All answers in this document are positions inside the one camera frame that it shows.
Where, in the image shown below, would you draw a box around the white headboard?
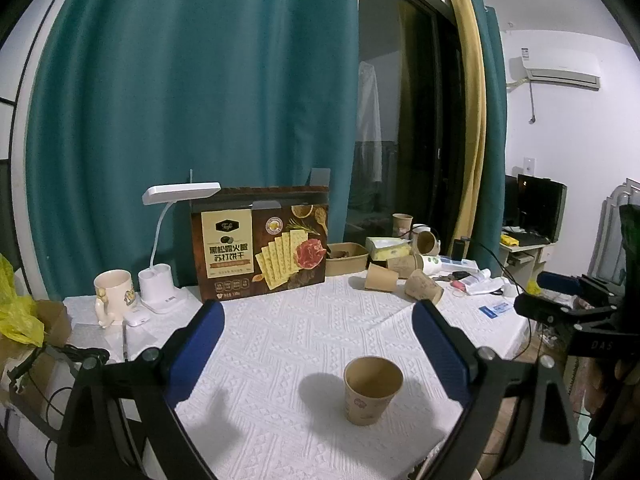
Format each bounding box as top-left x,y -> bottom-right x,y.
599,177 -> 640,282

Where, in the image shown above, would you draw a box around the yellow curtain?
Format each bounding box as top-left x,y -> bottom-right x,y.
437,0 -> 489,267

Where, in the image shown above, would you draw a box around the white tube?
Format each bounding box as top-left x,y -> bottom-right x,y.
460,268 -> 495,292

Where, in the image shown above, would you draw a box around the brown paper bowl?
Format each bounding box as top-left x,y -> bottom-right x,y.
326,242 -> 370,277

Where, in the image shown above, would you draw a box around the white printed mug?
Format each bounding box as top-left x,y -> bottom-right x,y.
93,269 -> 137,330

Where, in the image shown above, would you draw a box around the yellow plastic bag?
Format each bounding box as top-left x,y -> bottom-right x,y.
0,254 -> 46,347

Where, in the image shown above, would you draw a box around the black cable bundle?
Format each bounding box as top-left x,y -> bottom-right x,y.
7,342 -> 112,441

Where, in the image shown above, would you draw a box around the white desk lamp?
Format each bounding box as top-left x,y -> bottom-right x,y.
138,181 -> 222,315

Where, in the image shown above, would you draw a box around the yellow tissue pack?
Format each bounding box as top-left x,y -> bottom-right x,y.
365,236 -> 414,262

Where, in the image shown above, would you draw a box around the narrow teal curtain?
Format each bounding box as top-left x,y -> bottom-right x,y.
462,0 -> 509,281

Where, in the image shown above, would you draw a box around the thin black cable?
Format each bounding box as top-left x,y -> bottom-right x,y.
467,241 -> 528,293

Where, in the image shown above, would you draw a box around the air conditioner pipe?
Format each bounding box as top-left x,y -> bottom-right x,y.
505,77 -> 540,124

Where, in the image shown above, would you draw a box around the dark glass door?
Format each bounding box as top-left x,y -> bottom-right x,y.
345,0 -> 467,257

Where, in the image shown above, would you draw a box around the black monitor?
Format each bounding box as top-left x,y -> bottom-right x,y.
504,174 -> 569,246

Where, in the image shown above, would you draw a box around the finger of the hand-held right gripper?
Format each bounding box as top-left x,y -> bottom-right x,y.
536,271 -> 621,297
514,292 -> 617,332

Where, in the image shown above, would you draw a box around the cardboard box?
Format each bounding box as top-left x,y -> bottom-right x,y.
0,299 -> 74,411

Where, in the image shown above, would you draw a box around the white computer desk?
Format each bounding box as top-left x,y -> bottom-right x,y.
501,230 -> 549,282

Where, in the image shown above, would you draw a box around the brown cracker box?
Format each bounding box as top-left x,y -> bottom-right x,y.
191,186 -> 330,302

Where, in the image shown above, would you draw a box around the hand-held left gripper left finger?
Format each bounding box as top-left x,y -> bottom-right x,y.
62,301 -> 226,480

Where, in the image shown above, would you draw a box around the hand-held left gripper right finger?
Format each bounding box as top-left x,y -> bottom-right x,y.
411,300 -> 586,480

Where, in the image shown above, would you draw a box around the white air conditioner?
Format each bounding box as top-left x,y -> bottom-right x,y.
509,55 -> 602,92

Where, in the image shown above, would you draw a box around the wide teal curtain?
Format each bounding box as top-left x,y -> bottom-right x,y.
25,0 -> 362,302

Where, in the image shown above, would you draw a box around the white patterned tablecloth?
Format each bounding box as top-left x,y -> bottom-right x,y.
62,265 -> 532,480

